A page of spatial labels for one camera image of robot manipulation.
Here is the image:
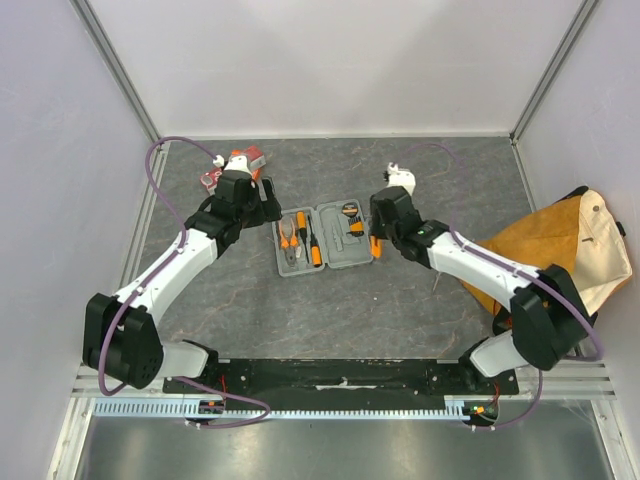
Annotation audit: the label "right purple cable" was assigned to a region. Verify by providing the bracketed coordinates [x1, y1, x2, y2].
[389, 142, 605, 432]

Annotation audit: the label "orange handled large screwdriver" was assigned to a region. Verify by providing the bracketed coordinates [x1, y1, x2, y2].
[307, 215, 323, 268]

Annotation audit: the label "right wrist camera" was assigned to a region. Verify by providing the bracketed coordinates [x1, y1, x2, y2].
[370, 162, 416, 213]

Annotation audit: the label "black electrical tape roll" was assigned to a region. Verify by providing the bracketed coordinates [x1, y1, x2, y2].
[341, 202, 359, 218]

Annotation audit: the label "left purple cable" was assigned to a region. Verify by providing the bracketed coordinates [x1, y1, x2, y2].
[96, 135, 272, 430]

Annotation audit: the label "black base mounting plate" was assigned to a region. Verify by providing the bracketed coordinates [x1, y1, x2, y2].
[196, 358, 519, 412]

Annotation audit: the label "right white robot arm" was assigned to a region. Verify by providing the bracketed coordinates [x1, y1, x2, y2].
[370, 195, 602, 394]

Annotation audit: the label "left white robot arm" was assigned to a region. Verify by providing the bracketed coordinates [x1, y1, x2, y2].
[82, 172, 282, 395]

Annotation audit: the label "orange red cardboard box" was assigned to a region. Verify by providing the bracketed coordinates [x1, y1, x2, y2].
[200, 146, 266, 195]

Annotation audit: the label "hex key set orange holder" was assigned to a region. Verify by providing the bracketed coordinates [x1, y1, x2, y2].
[348, 215, 364, 238]

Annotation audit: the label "grey slotted cable duct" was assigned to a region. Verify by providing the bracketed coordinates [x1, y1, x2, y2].
[93, 397, 470, 421]

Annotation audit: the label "orange utility knife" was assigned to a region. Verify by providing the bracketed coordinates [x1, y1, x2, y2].
[369, 235, 383, 259]

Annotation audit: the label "tan canvas tool bag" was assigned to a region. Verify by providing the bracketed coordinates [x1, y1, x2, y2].
[480, 186, 633, 315]

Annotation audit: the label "grey plastic tool case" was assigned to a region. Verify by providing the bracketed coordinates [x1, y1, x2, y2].
[272, 199, 373, 278]

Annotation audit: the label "orange pliers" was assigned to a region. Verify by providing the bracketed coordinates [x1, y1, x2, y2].
[278, 216, 300, 268]

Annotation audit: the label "orange handled small screwdriver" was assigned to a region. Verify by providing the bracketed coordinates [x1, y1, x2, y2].
[296, 210, 309, 260]

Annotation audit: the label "aluminium frame rail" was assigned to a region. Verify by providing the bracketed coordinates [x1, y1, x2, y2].
[72, 356, 617, 400]

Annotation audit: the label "purple cable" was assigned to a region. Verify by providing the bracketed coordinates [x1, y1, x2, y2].
[389, 142, 605, 432]
[96, 135, 272, 430]

